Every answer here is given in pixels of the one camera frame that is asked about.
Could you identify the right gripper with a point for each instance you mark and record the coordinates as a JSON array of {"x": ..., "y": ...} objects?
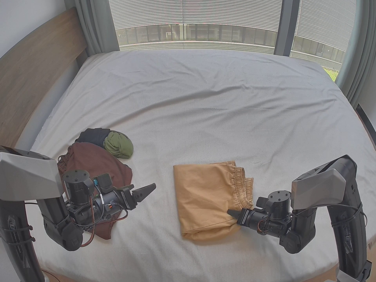
[{"x": 254, "y": 219}]

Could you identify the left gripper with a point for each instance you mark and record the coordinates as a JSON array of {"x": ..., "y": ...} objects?
[{"x": 113, "y": 201}]

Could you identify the tan shorts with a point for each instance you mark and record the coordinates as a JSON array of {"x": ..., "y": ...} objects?
[{"x": 205, "y": 198}]

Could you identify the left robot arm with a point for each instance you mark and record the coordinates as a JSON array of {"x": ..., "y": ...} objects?
[{"x": 29, "y": 175}]

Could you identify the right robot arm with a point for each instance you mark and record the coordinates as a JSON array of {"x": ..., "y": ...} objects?
[{"x": 320, "y": 184}]

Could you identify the green garment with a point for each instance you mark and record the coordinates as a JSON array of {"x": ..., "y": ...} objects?
[{"x": 119, "y": 145}]

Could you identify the brown shorts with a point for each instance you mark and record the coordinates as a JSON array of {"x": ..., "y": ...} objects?
[{"x": 94, "y": 160}]

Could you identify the black garment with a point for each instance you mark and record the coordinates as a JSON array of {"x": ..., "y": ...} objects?
[{"x": 91, "y": 137}]

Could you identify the grey-green curtain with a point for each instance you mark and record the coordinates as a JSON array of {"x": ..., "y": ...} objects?
[
  {"x": 88, "y": 16},
  {"x": 364, "y": 54}
]

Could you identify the window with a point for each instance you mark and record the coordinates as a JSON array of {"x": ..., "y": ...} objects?
[{"x": 235, "y": 10}]

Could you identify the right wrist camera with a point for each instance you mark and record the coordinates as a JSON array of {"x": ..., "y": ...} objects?
[{"x": 261, "y": 202}]

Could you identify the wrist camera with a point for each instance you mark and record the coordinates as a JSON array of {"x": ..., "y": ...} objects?
[
  {"x": 261, "y": 202},
  {"x": 103, "y": 181}
]

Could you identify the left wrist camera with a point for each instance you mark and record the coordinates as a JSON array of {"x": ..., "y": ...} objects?
[{"x": 103, "y": 181}]

